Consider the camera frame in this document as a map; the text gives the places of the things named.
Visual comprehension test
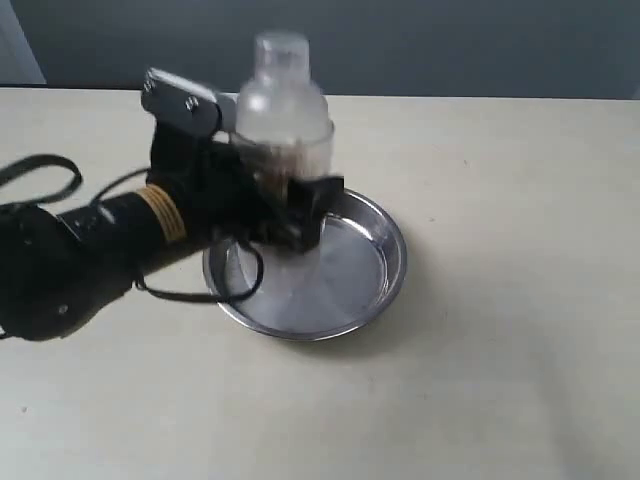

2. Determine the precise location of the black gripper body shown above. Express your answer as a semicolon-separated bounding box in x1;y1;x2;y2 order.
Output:
147;124;271;246

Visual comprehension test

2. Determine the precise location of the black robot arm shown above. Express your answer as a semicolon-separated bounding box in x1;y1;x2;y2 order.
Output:
1;123;344;341

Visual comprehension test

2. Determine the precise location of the round stainless steel tray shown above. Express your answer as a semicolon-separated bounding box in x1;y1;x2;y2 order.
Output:
221;190;408;341

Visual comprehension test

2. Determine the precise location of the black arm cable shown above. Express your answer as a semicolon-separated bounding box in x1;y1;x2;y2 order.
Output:
0;154;266;306

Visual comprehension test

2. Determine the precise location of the clear plastic shaker bottle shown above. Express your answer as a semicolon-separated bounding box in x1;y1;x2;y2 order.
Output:
232;30;335;261

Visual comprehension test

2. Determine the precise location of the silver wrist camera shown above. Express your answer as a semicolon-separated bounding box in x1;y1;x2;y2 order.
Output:
141;67;237;138

